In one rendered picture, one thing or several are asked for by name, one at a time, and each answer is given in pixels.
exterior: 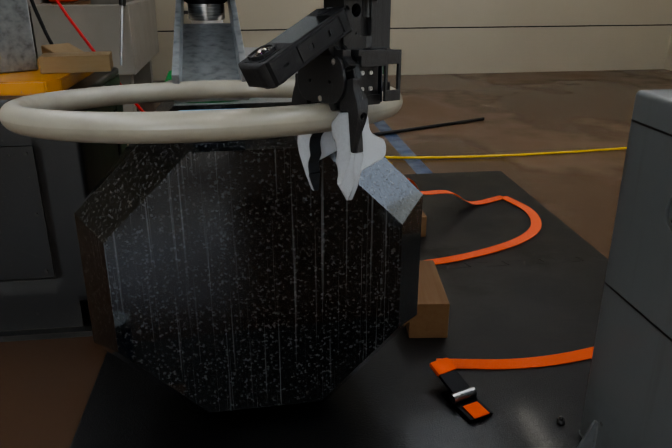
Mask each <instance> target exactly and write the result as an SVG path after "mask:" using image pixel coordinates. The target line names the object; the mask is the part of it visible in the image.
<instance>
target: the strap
mask: <svg viewBox="0 0 672 448"><path fill-rule="evenodd" d="M420 192H421V193H422V194H425V195H433V194H444V193H449V194H454V195H455V196H457V197H458V198H460V199H462V200H464V199H463V198H461V197H460V196H459V195H457V194H455V193H453V192H450V191H447V190H432V191H420ZM502 199H503V200H505V201H507V202H509V203H511V204H513V205H516V206H517V207H519V208H521V209H522V210H524V211H525V212H526V213H527V214H528V216H529V218H530V220H531V226H530V228H529V229H528V230H527V231H526V232H525V233H523V234H522V235H520V236H518V237H516V238H514V239H512V240H509V241H507V242H504V243H501V244H498V245H495V246H491V247H488V248H484V249H480V250H477V251H472V252H468V253H464V254H459V255H454V256H448V257H442V258H436V259H429V260H433V261H434V263H435V265H437V264H444V263H450V262H456V261H461V260H466V259H471V258H475V257H479V256H483V255H487V254H491V253H494V252H498V251H501V250H504V249H507V248H510V247H513V246H516V245H519V244H521V243H523V242H525V241H527V240H529V239H531V238H532V237H534V236H535V235H536V234H537V233H538V232H539V231H540V229H541V226H542V223H541V219H540V217H539V215H538V214H537V213H536V212H535V211H534V210H533V209H531V208H530V207H528V206H527V205H525V204H523V203H521V202H519V201H517V200H514V199H512V198H510V197H508V196H500V195H499V196H495V197H491V198H487V199H484V200H479V201H466V200H464V201H466V202H469V203H471V204H475V205H480V204H487V203H491V202H495V201H499V200H502ZM593 350H594V346H593V347H589V348H585V349H580V350H575V351H571V352H565V353H560V354H553V355H547V356H538V357H529V358H515V359H449V360H450V361H451V362H452V363H453V365H454V366H455V367H456V369H522V368H535V367H545V366H553V365H560V364H566V363H572V362H577V361H582V360H587V359H591V358H592V356H593Z"/></svg>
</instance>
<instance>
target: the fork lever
mask: <svg viewBox="0 0 672 448"><path fill-rule="evenodd" d="M227 3H228V9H229V16H230V22H231V23H207V24H184V0H176V3H175V21H174V39H173V57H172V75H171V76H172V83H173V84H180V82H181V81H206V80H241V81H242V82H245V81H246V80H245V78H244V76H243V74H242V72H241V70H240V68H239V66H238V63H240V62H241V61H242V60H244V59H245V58H246V56H245V50H244V45H243V40H242V34H241V29H240V24H239V18H238V13H237V7H236V2H235V0H227ZM249 99H250V98H210V99H194V100H176V101H174V102H175V103H181V102H205V101H231V100H249Z"/></svg>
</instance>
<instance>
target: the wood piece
mask: <svg viewBox="0 0 672 448"><path fill-rule="evenodd" d="M38 59H39V65H40V71H41V74H53V73H80V72H107V71H111V70H112V68H113V60H112V52H111V51H97V52H64V53H44V54H42V55H41V56H39V57H38Z"/></svg>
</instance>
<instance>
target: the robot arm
mask: <svg viewBox="0 0 672 448"><path fill-rule="evenodd" d="M390 17H391V0H324V8H322V9H316V10H314V11H313V12H311V13H310V14H309V15H307V16H306V17H304V18H303V19H301V20H300V21H299V22H297V23H296V24H294V25H293V26H291V27H290V28H288V29H287V30H286V31H284V32H283V33H281V34H280V35H278V36H277V37H276V38H274V39H273V40H271V41H270V42H268V43H267V44H265V45H263V46H260V47H259V48H257V49H256V50H254V51H253V52H251V53H250V54H249V55H248V57H247V58H245V59H244V60H242V61H241V62H240V63H238V66H239V68H240V70H241V72H242V74H243V76H244V78H245V80H246V82H247V84H248V86H249V87H260V88H265V89H271V88H272V89H273V88H276V87H278V86H279V85H281V84H283V83H284V82H285V81H287V79H288V78H290V77H291V76H292V75H294V74H295V73H296V72H298V73H296V74H295V86H294V90H293V95H292V105H302V104H313V103H328V104H329V107H330V109H331V110H332V111H336V110H340V112H341V113H339V114H338V115H337V117H336V118H335V119H334V120H333V122H332V124H331V128H332V131H329V132H322V133H314V134H306V135H297V136H295V139H296V140H297V144H298V150H299V154H300V158H301V161H302V164H303V167H304V170H305V174H306V176H307V179H308V182H309V184H310V187H311V189H312V190H313V191H317V190H319V181H320V168H319V160H321V159H323V158H325V157H327V156H328V155H330V154H332V153H334V152H336V151H337V154H336V165H337V168H338V178H337V185H338V187H339V189H340V191H341V192H342V194H343V196H344V198H345V200H347V201H348V200H352V199H353V197H354V195H355V192H356V190H357V187H358V184H359V180H360V174H361V172H362V170H364V169H366V168H368V167H369V166H371V165H373V164H374V163H376V162H378V161H380V160H381V159H383V157H384V156H385V154H386V144H385V141H384V140H383V139H382V138H380V137H378V136H376V135H374V134H373V133H371V131H370V128H369V120H368V105H373V104H380V102H382V92H383V101H395V100H400V84H401V54H402V50H401V49H390ZM388 64H397V70H396V89H394V90H390V81H388ZM383 74H384V76H383Z"/></svg>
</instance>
